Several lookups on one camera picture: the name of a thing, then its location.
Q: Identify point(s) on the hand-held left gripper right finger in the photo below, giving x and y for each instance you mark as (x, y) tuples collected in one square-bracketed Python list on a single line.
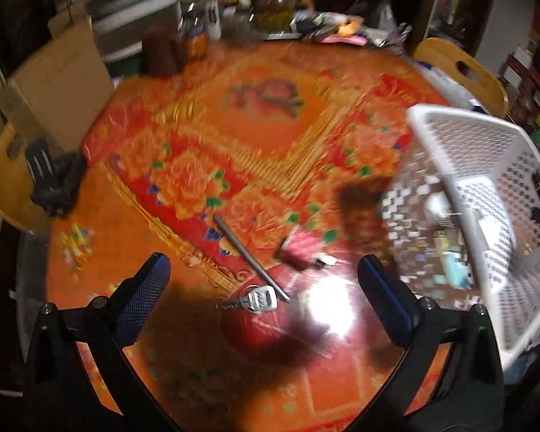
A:
[(387, 301)]

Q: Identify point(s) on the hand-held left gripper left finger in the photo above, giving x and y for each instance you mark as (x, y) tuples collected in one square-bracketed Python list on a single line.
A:
[(141, 297)]

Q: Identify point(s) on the teal small box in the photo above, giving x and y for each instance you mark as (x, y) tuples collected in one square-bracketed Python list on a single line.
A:
[(456, 272)]

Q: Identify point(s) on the white plug adapter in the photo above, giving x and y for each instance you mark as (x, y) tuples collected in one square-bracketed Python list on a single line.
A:
[(436, 203)]

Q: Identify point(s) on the silver key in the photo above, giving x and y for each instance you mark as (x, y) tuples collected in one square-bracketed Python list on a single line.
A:
[(261, 299)]

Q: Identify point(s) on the white perforated plastic basket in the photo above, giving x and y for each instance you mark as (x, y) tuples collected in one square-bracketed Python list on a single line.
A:
[(486, 144)]

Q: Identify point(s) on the red small gadget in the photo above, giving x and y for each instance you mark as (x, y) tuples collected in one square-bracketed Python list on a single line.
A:
[(303, 247)]

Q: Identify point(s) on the grey metal rod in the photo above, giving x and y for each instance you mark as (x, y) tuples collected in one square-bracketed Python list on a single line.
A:
[(247, 254)]

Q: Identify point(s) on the black clip holder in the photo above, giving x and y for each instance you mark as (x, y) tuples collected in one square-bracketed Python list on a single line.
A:
[(56, 184)]

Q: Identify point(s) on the wooden chair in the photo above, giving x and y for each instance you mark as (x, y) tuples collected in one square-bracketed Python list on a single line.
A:
[(441, 56), (4, 189)]

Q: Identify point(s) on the red floral tablecloth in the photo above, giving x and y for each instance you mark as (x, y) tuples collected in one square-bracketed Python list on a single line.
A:
[(252, 144)]

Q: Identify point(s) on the blue white carton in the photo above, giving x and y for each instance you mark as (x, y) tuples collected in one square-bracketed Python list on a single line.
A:
[(454, 92)]

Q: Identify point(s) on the brown cardboard box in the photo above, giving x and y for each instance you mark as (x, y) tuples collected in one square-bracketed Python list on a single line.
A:
[(58, 85)]

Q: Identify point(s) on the brown ceramic jug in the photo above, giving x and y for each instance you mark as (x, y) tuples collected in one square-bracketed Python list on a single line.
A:
[(162, 49)]

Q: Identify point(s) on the small amber jar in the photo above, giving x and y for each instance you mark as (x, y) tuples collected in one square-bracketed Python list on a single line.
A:
[(193, 38)]

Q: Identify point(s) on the white slim bottle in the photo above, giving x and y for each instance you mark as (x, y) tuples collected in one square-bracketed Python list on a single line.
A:
[(213, 15)]

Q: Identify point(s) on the stacked white food cover rack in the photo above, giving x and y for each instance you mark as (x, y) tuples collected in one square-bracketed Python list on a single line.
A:
[(130, 4)]

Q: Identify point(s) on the large pickle glass jar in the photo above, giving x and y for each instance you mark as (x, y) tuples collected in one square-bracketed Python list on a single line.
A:
[(274, 9)]

